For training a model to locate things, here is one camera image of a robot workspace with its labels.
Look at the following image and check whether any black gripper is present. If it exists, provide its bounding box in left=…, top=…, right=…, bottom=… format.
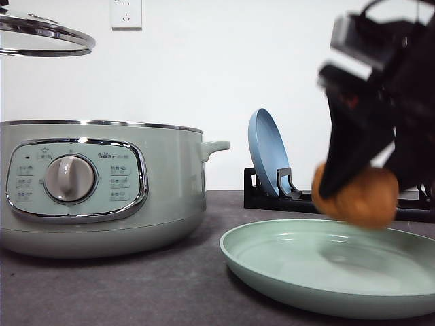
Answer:
left=318, top=10, right=435, bottom=199

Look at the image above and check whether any brown potato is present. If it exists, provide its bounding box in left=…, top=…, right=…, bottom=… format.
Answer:
left=312, top=163, right=399, bottom=229

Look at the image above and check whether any green plate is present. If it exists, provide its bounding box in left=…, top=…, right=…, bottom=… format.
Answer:
left=220, top=219, right=435, bottom=319

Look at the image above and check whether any glass steamer lid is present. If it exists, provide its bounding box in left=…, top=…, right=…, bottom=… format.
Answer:
left=0, top=0, right=96, bottom=57

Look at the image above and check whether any blue plate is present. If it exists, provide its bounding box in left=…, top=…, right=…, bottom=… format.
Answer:
left=248, top=108, right=291, bottom=196

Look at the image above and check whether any green electric steamer pot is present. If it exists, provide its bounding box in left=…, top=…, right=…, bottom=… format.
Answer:
left=0, top=120, right=230, bottom=259

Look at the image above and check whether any black dish rack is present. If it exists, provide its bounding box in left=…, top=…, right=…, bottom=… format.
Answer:
left=243, top=168, right=435, bottom=223

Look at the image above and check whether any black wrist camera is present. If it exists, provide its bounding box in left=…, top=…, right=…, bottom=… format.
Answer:
left=324, top=12, right=408, bottom=82

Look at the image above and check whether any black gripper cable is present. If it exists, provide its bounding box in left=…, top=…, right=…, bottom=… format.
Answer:
left=359, top=0, right=387, bottom=16

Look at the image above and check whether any white wall socket left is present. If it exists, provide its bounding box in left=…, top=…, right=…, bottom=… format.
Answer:
left=111, top=0, right=142, bottom=31

